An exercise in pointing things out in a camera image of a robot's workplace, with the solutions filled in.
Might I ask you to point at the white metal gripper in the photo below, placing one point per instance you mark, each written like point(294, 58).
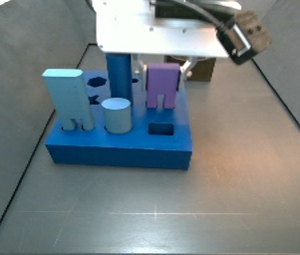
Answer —
point(129, 29)

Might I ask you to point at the purple double-square block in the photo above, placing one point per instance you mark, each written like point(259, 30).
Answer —
point(163, 82)

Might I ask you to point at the light blue double-leg block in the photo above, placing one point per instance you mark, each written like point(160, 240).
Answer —
point(69, 95)

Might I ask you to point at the blue shape-sorter board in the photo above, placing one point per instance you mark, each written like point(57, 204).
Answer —
point(159, 142)

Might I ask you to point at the black curved stand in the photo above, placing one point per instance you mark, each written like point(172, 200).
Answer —
point(201, 71)

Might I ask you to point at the dark blue cylinder peg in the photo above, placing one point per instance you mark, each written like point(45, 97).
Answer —
point(120, 75)

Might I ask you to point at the light blue short cylinder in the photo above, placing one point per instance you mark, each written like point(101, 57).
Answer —
point(117, 111)

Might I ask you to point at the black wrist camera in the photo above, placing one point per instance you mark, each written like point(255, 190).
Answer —
point(244, 37)

